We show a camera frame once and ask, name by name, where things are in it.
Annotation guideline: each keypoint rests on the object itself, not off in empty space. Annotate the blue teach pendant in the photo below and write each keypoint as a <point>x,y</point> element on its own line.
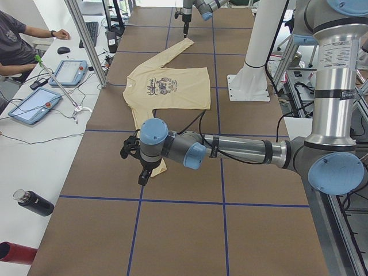
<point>35,106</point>
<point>71,72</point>

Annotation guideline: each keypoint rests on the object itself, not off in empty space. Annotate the red cylinder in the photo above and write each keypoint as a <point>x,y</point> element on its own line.
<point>15,253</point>

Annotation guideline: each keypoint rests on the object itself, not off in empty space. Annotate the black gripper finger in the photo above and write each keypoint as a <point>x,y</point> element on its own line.
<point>185,32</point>
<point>144,177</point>

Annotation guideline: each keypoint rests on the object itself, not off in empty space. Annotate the black keyboard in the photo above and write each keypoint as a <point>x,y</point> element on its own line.
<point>92,30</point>

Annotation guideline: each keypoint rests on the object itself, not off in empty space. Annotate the black water bottle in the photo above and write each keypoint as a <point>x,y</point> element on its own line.
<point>33,202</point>

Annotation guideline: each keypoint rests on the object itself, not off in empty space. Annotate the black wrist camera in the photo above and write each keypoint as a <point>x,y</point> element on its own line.
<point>131,146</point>

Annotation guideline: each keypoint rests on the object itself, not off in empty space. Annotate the metal rod green tip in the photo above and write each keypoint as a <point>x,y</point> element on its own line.
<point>78,108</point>

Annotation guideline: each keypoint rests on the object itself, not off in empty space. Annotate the near blue teach pendant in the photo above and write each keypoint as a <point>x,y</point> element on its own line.
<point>35,106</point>

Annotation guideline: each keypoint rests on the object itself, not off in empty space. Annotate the cream long-sleeve printed shirt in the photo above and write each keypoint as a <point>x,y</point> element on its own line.
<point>152,86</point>

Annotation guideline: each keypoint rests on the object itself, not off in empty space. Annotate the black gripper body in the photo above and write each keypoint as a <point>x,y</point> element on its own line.
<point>185,19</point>
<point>147,166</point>

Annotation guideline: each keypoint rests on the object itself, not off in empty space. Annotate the aluminium frame post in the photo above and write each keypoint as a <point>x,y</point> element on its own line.
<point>86,40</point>

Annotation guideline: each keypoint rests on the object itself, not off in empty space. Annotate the far blue teach pendant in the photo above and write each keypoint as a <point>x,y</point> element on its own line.
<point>71,72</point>

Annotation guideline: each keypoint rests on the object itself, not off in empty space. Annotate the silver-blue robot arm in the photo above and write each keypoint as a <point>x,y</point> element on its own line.
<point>325,159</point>
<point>205,8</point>

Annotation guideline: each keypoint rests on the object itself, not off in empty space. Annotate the seated person grey shirt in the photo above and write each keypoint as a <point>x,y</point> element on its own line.
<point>18,56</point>

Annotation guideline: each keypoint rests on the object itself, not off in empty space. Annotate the black computer mouse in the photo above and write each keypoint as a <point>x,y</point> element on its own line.
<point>63,50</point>

